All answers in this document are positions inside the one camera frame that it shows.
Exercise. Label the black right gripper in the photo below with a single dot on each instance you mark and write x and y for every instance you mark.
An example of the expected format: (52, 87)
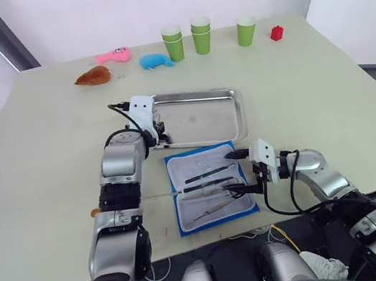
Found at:
(261, 180)

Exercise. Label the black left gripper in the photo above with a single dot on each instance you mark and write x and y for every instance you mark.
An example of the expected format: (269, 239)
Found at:
(160, 127)

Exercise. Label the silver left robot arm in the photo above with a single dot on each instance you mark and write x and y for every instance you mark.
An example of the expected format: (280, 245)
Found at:
(119, 163)

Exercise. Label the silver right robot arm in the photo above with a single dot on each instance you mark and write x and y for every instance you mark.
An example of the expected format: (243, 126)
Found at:
(330, 184)

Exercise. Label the silver surgical instrument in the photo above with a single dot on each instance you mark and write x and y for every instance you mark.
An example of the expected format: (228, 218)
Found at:
(214, 208)

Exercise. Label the rectangular metal tray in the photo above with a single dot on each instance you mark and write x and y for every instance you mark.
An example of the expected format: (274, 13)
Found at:
(202, 118)

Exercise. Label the blue surgical instrument pack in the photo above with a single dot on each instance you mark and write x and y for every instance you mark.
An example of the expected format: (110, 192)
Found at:
(188, 226)

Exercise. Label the black tweezers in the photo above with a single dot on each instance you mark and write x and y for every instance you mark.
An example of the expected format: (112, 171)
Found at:
(210, 183)

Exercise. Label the thin metal probe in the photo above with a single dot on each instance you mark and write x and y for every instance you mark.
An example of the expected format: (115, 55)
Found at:
(161, 195)

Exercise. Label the blue plush toy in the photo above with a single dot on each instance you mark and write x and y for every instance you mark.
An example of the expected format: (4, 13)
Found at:
(154, 61)

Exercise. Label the green paper cup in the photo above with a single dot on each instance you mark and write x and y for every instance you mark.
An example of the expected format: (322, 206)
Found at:
(203, 42)
(200, 23)
(170, 32)
(246, 33)
(175, 51)

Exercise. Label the brown plush toy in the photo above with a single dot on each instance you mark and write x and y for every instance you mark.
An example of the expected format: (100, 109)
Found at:
(94, 77)

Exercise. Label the small orange object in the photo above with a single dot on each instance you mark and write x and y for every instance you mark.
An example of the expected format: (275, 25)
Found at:
(95, 213)

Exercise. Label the pink plush toy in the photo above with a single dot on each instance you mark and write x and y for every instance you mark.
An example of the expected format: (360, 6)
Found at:
(115, 56)

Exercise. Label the white sneaker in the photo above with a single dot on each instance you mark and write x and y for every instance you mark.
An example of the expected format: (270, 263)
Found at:
(325, 267)

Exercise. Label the red toy block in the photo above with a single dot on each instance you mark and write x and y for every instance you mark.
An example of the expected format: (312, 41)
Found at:
(277, 34)

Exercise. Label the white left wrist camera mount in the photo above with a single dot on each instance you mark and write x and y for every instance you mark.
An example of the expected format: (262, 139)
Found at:
(142, 114)

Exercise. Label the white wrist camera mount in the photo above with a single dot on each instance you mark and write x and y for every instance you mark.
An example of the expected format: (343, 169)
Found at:
(142, 114)
(263, 156)

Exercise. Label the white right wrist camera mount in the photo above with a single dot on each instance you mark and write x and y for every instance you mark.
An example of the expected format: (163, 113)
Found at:
(263, 156)

